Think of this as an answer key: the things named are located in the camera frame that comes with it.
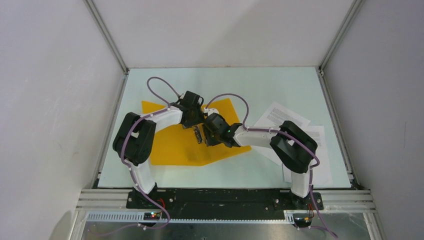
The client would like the metal folder clip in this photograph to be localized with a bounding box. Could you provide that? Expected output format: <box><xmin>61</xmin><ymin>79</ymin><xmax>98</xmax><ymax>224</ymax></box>
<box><xmin>192</xmin><ymin>125</ymin><xmax>203</xmax><ymax>144</ymax></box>

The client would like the orange plastic folder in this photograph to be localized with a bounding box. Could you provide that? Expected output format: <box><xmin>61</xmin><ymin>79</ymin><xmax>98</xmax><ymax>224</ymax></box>
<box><xmin>141</xmin><ymin>100</ymin><xmax>252</xmax><ymax>167</ymax></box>

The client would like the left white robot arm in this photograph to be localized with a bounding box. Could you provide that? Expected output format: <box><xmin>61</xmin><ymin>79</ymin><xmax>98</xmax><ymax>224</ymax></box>
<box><xmin>112</xmin><ymin>91</ymin><xmax>205</xmax><ymax>208</ymax></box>

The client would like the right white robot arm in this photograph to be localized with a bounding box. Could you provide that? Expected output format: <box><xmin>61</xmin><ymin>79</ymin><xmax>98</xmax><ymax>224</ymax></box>
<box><xmin>203</xmin><ymin>113</ymin><xmax>320</xmax><ymax>209</ymax></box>

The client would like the upper printed paper sheet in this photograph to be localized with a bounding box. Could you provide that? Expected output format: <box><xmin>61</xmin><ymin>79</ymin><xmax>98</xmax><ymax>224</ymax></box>
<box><xmin>252</xmin><ymin>102</ymin><xmax>311</xmax><ymax>166</ymax></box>

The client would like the printed paper sheet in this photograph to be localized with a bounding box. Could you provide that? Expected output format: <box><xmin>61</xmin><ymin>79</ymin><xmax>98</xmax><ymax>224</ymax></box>
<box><xmin>282</xmin><ymin>125</ymin><xmax>333</xmax><ymax>187</ymax></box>
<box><xmin>252</xmin><ymin>102</ymin><xmax>311</xmax><ymax>166</ymax></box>

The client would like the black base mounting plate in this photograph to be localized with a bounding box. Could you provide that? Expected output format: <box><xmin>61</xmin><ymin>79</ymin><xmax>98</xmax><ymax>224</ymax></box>
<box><xmin>126</xmin><ymin>188</ymin><xmax>324</xmax><ymax>221</ymax></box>

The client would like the left controller board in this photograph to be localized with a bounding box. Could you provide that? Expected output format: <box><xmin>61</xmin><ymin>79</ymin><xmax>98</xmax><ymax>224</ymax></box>
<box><xmin>143</xmin><ymin>212</ymin><xmax>162</xmax><ymax>221</ymax></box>

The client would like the controller board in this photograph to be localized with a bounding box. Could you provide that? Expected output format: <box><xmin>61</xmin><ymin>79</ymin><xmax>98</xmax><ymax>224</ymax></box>
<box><xmin>293</xmin><ymin>217</ymin><xmax>313</xmax><ymax>229</ymax></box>
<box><xmin>143</xmin><ymin>212</ymin><xmax>162</xmax><ymax>221</ymax></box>

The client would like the lower printed paper sheet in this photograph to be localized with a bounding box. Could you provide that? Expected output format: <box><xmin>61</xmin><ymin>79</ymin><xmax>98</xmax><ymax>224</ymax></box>
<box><xmin>282</xmin><ymin>125</ymin><xmax>333</xmax><ymax>187</ymax></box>

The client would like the right controller board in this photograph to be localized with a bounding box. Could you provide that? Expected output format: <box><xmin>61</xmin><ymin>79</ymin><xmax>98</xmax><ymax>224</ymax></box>
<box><xmin>293</xmin><ymin>217</ymin><xmax>313</xmax><ymax>229</ymax></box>

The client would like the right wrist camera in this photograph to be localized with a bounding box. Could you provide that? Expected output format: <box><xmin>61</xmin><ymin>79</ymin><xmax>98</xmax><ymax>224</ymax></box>
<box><xmin>203</xmin><ymin>107</ymin><xmax>219</xmax><ymax>117</ymax></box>

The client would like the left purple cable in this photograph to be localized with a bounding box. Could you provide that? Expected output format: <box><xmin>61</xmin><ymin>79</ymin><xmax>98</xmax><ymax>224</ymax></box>
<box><xmin>89</xmin><ymin>76</ymin><xmax>182</xmax><ymax>237</ymax></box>

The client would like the aluminium frame rail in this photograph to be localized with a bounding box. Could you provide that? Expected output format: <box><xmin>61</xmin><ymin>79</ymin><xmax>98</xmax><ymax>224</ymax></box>
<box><xmin>75</xmin><ymin>189</ymin><xmax>377</xmax><ymax>224</ymax></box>

